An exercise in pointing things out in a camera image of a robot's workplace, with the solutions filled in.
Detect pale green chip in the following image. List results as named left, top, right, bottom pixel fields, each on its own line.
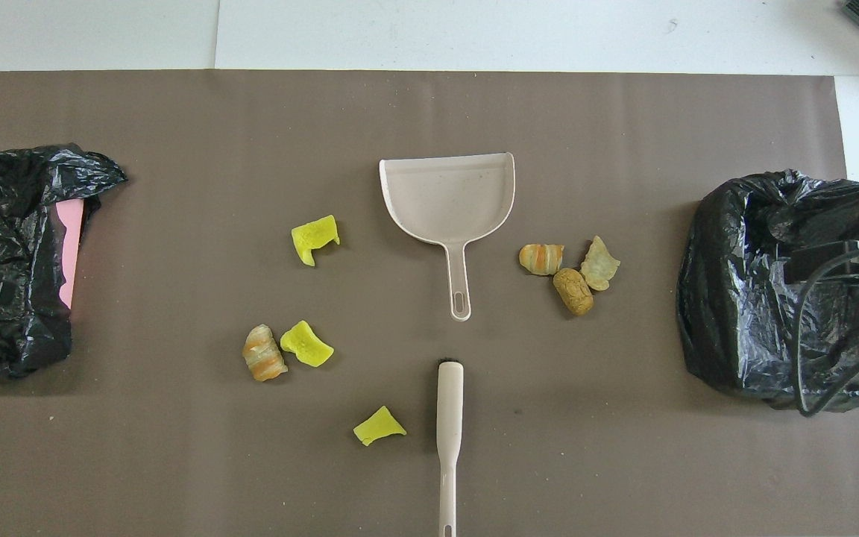
left=579, top=235, right=621, bottom=292

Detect brown speckled bread piece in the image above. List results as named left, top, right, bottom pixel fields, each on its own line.
left=553, top=268, right=595, bottom=316

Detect orange striped croissant piece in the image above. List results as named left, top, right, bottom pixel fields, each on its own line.
left=518, top=243, right=565, bottom=277

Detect striped pale bread roll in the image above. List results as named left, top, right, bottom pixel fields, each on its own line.
left=242, top=324, right=289, bottom=383

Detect yellow sponge piece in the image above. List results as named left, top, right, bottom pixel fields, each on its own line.
left=280, top=320, right=335, bottom=368
left=353, top=405, right=407, bottom=447

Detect yellow sponge with green pad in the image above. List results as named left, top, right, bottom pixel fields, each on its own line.
left=291, top=215, right=342, bottom=268

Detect beige plastic dustpan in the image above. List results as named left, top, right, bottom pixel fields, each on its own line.
left=379, top=152, right=516, bottom=322

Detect beige hand brush black bristles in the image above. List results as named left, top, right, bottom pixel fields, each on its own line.
left=436, top=359, right=465, bottom=537

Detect black plastic trash bag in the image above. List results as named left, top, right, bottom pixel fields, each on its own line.
left=0, top=143, right=129, bottom=378

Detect pink plastic bin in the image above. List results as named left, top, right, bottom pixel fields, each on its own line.
left=56, top=199, right=86, bottom=310

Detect black bag lined trash bin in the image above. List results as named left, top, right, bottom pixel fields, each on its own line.
left=676, top=169, right=859, bottom=413

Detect brown paper table mat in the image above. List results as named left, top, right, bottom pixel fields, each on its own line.
left=0, top=69, right=859, bottom=537

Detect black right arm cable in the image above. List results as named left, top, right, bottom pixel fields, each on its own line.
left=793, top=239, right=859, bottom=417

